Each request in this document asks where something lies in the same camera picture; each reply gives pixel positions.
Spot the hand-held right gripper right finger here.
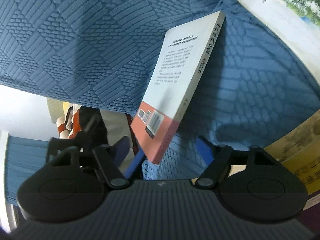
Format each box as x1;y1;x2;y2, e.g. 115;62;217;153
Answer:
194;136;288;188

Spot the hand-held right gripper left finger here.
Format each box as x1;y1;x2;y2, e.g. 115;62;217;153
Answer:
41;136;131;190

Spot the landscape cover exercise book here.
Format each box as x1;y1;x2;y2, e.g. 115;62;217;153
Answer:
222;0;320;87

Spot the white and pink book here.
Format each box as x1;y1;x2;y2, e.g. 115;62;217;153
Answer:
130;10;226;165

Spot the brown painting cover book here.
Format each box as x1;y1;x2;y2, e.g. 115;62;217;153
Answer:
264;114;320;197

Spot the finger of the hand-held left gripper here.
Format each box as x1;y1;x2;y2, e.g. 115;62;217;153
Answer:
48;130;87;155

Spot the purple book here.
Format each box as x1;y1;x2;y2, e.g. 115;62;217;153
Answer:
299;200;320;240

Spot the striped fleece blanket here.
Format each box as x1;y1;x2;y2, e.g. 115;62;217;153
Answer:
56;102;108;144

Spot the blue padded floor chair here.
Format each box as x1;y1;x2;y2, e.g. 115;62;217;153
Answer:
0;0;320;180

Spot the blue ribbed panel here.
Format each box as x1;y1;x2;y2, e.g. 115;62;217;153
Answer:
5;134;52;207

